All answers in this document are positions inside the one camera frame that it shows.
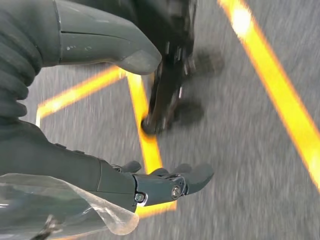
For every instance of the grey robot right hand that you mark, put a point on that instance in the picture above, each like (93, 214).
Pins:
(75, 172)

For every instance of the clear plastic film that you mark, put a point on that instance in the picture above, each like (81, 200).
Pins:
(117, 220)

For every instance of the yellow floor tape square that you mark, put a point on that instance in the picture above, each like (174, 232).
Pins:
(149, 152)

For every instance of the black robot right leg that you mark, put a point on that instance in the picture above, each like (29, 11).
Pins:
(172, 82)

